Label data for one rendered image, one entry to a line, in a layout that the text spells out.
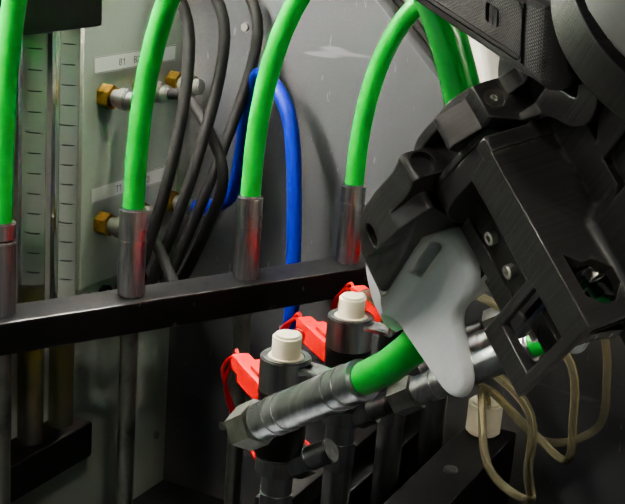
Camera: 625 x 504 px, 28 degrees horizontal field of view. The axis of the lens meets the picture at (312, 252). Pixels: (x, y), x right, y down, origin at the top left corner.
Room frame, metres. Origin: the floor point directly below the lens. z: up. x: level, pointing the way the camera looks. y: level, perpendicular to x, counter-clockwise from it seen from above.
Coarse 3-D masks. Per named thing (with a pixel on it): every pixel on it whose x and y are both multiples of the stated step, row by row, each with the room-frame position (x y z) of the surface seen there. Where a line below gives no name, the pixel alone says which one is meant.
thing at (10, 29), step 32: (0, 32) 0.71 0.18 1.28; (448, 32) 0.45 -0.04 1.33; (0, 64) 0.71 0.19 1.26; (448, 64) 0.44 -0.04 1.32; (0, 96) 0.71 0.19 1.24; (448, 96) 0.44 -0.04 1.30; (0, 128) 0.71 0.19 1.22; (0, 160) 0.72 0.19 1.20; (0, 192) 0.72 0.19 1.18; (0, 224) 0.72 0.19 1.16; (384, 352) 0.46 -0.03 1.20; (416, 352) 0.45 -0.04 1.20; (384, 384) 0.46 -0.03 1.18
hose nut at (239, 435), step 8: (256, 400) 0.53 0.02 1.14; (240, 408) 0.53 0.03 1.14; (248, 408) 0.52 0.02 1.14; (232, 416) 0.53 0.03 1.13; (240, 416) 0.52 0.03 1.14; (232, 424) 0.52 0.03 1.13; (240, 424) 0.52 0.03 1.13; (232, 432) 0.52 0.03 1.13; (240, 432) 0.52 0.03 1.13; (248, 432) 0.52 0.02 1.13; (232, 440) 0.52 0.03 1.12; (240, 440) 0.52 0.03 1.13; (248, 440) 0.52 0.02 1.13; (256, 440) 0.52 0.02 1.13; (264, 440) 0.52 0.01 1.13; (248, 448) 0.53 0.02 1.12; (256, 448) 0.52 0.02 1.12
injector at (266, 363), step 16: (304, 352) 0.64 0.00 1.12; (272, 368) 0.62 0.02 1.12; (288, 368) 0.62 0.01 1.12; (272, 384) 0.62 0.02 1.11; (288, 384) 0.62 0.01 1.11; (304, 432) 0.63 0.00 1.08; (272, 448) 0.62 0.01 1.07; (288, 448) 0.62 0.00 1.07; (304, 448) 0.62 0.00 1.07; (320, 448) 0.62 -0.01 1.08; (336, 448) 0.62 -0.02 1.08; (256, 464) 0.63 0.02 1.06; (272, 464) 0.62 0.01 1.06; (288, 464) 0.62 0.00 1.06; (304, 464) 0.62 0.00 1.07; (320, 464) 0.62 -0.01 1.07; (272, 480) 0.62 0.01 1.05; (288, 480) 0.63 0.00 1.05; (272, 496) 0.62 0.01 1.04; (288, 496) 0.63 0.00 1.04
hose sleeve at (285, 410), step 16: (336, 368) 0.48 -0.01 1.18; (352, 368) 0.47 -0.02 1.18; (304, 384) 0.49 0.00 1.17; (320, 384) 0.48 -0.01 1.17; (336, 384) 0.47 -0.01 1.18; (352, 384) 0.47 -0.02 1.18; (272, 400) 0.51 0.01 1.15; (288, 400) 0.50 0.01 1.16; (304, 400) 0.49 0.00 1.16; (320, 400) 0.48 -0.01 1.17; (336, 400) 0.47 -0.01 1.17; (352, 400) 0.47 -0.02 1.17; (368, 400) 0.47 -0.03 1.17; (256, 416) 0.51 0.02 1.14; (272, 416) 0.50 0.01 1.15; (288, 416) 0.50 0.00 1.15; (304, 416) 0.49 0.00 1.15; (320, 416) 0.49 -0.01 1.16; (256, 432) 0.51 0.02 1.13; (272, 432) 0.51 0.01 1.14; (288, 432) 0.51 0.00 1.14
